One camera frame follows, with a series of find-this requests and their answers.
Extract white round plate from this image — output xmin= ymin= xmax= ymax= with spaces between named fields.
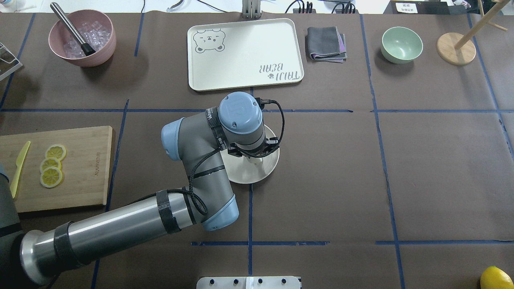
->
xmin=221 ymin=124 xmax=279 ymax=183

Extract white bun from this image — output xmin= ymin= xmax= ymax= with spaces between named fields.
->
xmin=248 ymin=157 xmax=264 ymax=167

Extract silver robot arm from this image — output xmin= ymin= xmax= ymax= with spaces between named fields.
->
xmin=1 ymin=92 xmax=281 ymax=289

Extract cream bear tray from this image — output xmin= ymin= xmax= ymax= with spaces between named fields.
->
xmin=187 ymin=18 xmax=304 ymax=92

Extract folded grey cloth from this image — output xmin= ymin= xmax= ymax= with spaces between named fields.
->
xmin=307 ymin=27 xmax=347 ymax=63

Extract bamboo cutting board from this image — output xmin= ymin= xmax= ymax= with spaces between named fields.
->
xmin=0 ymin=126 xmax=113 ymax=213

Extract mint green bowl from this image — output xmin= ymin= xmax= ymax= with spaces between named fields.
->
xmin=381 ymin=27 xmax=424 ymax=64

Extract pink bowl with ice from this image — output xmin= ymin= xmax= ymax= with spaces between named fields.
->
xmin=48 ymin=10 xmax=117 ymax=68

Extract black box white label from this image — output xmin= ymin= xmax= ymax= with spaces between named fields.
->
xmin=383 ymin=0 xmax=450 ymax=15

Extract lemon slice middle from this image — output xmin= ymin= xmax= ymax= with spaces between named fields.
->
xmin=40 ymin=157 xmax=62 ymax=173

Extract wooden mug stand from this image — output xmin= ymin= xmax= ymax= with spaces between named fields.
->
xmin=436 ymin=0 xmax=509 ymax=66

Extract yellow plastic knife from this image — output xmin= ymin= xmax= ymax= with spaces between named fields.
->
xmin=10 ymin=141 xmax=31 ymax=199

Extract yellow lemon right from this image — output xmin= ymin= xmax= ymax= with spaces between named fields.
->
xmin=480 ymin=267 xmax=514 ymax=289

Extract aluminium frame post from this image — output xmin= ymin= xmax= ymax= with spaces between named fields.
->
xmin=242 ymin=0 xmax=262 ymax=19

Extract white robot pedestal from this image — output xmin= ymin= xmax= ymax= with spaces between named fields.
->
xmin=196 ymin=276 xmax=302 ymax=289

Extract white wire cup rack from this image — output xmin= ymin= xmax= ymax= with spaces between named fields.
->
xmin=0 ymin=43 xmax=23 ymax=81

